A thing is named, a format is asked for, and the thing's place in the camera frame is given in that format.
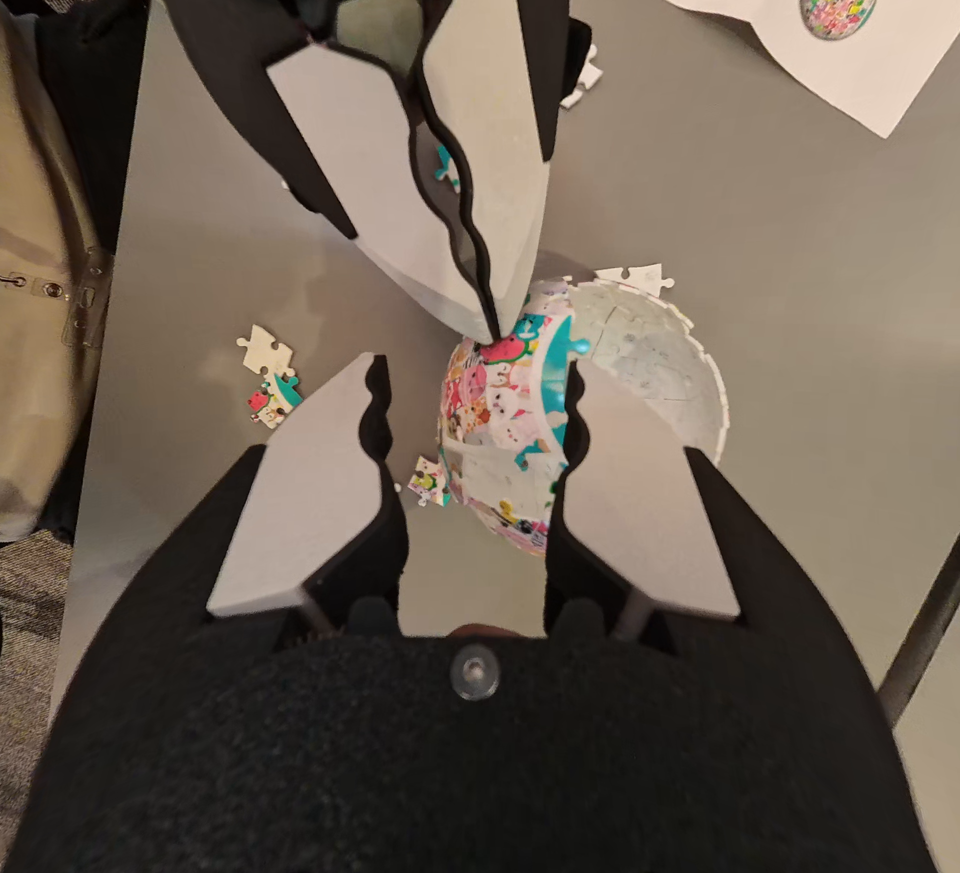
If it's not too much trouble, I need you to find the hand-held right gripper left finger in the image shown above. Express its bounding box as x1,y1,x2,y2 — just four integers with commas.
204,353,412,627

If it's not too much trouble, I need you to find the paper instruction sheet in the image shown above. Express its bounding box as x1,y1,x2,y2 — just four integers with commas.
579,0,960,139

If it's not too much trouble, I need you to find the pink teal puzzle piece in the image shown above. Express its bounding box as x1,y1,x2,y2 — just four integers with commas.
249,374,305,429

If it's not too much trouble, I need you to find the colourful puzzle ball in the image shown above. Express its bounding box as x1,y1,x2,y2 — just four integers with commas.
437,263,730,559

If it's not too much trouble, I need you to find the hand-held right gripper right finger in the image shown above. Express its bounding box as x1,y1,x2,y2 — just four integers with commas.
543,359,744,638

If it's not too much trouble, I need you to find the white double puzzle piece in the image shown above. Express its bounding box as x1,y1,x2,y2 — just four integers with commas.
236,324,296,379

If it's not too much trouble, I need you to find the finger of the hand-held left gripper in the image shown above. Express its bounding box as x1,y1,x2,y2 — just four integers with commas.
264,40,502,347
414,0,555,338

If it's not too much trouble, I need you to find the dark metal table leg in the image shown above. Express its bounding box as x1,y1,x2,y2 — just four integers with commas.
873,528,960,732

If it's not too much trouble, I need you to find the person's cream hoodie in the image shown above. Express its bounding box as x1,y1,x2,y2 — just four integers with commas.
0,3,114,544

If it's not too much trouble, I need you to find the dark cloth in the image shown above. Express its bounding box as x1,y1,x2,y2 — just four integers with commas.
0,0,151,274

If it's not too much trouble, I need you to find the colourful puzzle piece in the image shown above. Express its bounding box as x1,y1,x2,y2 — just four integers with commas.
407,454,453,508

